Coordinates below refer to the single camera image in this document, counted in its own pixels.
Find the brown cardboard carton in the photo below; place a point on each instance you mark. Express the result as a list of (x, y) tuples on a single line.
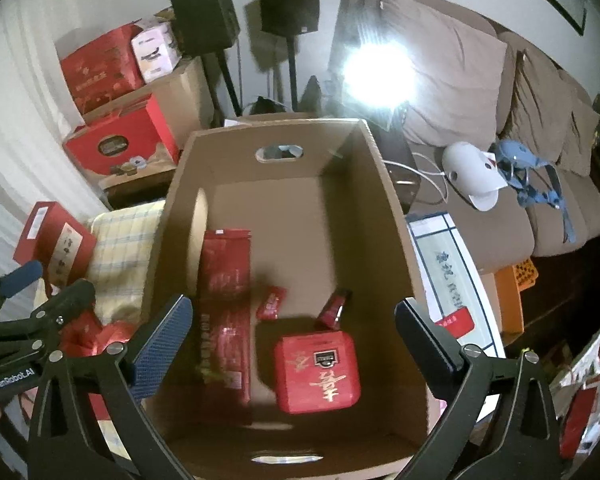
[(190, 90)]

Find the small red packet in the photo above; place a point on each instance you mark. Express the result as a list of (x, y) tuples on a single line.
[(332, 310), (271, 302)]

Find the black speaker stand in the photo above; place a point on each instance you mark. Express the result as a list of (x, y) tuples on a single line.
[(292, 70), (227, 85)]

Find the red square tin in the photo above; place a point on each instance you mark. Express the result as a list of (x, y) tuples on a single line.
[(315, 375)]

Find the small brown cushion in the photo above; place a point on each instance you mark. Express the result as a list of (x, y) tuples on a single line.
[(582, 140)]

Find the white curtain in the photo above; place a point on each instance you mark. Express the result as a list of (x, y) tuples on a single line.
[(10, 160)]

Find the brown sofa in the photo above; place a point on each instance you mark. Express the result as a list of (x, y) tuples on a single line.
[(490, 220)]

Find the long red foil packet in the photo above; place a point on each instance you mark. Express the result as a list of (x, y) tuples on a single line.
[(225, 335)]

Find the large red gift box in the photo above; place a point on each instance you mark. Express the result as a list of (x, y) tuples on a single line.
[(100, 70)]

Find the dark wooden side table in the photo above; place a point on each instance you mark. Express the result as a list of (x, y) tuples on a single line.
[(400, 185)]

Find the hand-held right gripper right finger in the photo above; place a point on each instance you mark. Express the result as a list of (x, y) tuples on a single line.
[(430, 355)]

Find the brown cardboard box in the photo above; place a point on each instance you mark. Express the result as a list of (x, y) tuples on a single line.
[(290, 240)]

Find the bright panel lamp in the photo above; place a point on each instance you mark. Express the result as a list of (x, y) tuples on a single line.
[(375, 75)]

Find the large brown cushion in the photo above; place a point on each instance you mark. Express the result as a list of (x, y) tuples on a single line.
[(455, 85)]

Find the white rounded device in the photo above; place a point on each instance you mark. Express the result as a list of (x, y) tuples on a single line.
[(467, 170)]

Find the brown wooden stand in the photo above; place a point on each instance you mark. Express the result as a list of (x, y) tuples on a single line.
[(135, 185)]

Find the red gift box white label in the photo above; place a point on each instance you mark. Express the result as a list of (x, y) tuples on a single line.
[(55, 240)]

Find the yellow checkered tablecloth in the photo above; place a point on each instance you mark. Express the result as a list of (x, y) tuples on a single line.
[(120, 240)]

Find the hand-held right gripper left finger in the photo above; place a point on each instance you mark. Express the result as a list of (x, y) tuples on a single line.
[(165, 345)]

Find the medium brown cushion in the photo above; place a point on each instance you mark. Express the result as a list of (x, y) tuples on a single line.
[(540, 110)]

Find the black speaker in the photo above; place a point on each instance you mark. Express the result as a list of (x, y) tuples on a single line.
[(205, 15), (287, 5)]

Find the white printed flat box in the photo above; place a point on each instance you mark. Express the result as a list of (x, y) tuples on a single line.
[(450, 270)]

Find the orange crate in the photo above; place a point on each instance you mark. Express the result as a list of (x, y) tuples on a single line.
[(510, 300)]

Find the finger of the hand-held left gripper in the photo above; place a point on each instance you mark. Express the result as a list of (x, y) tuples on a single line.
[(65, 302), (22, 275)]

